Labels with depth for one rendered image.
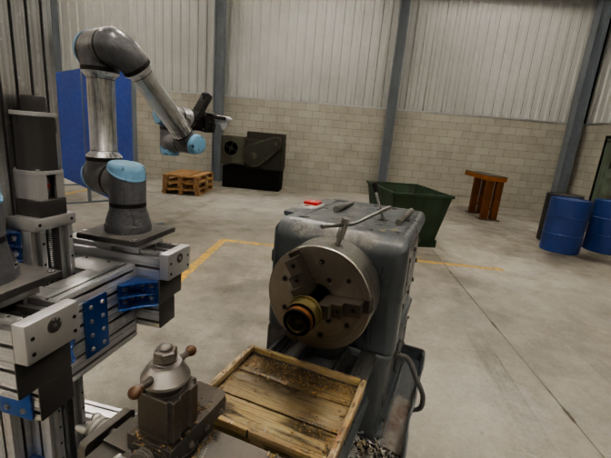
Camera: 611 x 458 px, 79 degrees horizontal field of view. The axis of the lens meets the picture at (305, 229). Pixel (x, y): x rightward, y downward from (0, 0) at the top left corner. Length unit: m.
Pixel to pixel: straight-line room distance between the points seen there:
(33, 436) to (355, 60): 10.64
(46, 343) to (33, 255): 0.34
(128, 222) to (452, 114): 10.59
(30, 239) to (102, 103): 0.51
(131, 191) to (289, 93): 10.00
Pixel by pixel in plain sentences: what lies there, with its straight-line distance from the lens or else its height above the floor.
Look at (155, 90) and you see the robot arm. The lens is 1.42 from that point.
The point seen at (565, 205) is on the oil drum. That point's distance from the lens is 7.24.
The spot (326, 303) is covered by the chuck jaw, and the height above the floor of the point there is 1.10.
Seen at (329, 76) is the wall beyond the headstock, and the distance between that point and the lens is 11.17.
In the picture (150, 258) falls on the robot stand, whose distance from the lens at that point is 1.33.
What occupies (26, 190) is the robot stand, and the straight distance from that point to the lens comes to 1.26.
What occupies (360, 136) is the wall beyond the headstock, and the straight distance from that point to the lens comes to 11.02.
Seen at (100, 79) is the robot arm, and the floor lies 1.65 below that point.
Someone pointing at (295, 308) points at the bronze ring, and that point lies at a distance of 0.95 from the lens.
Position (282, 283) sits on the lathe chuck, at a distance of 1.12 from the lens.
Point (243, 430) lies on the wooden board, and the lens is 0.93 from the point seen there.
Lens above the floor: 1.53
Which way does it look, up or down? 14 degrees down
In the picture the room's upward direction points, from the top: 5 degrees clockwise
